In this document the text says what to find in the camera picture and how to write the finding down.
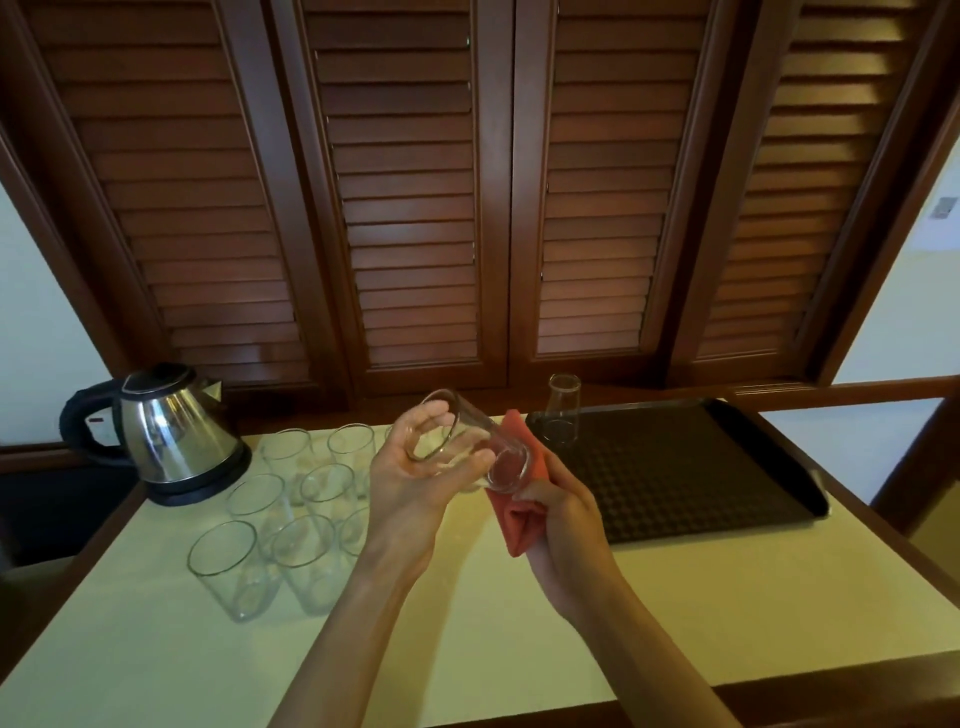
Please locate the person's right forearm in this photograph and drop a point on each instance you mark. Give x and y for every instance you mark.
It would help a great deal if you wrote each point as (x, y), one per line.
(652, 667)

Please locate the brown louvered wooden shutter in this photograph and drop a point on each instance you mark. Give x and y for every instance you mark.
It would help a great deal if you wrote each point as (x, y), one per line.
(409, 187)
(806, 187)
(184, 187)
(611, 187)

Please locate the person's left hand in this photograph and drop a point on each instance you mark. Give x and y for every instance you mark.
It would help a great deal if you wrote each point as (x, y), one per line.
(405, 502)

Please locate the dark brown textured tray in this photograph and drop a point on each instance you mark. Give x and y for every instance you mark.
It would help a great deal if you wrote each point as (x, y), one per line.
(682, 480)

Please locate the group of clear glasses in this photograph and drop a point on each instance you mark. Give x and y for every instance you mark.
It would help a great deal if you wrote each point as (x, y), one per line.
(300, 555)

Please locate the person's left forearm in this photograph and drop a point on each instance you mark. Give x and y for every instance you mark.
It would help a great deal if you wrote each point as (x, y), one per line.
(345, 652)

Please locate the person's right hand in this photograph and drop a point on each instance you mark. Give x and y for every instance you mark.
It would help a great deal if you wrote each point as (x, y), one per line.
(574, 540)

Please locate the brown wooden wall rail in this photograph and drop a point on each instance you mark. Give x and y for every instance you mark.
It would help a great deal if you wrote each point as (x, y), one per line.
(847, 394)

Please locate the brown wooden door frame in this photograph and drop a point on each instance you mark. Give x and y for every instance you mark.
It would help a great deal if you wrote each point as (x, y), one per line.
(915, 472)

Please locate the steel electric kettle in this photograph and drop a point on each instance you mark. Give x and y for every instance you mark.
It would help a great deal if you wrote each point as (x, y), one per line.
(206, 487)
(172, 431)

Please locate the white paper notice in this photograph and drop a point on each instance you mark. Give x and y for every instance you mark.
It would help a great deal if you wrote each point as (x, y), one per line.
(937, 225)

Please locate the red cloth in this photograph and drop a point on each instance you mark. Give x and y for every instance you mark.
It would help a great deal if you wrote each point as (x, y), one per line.
(525, 525)

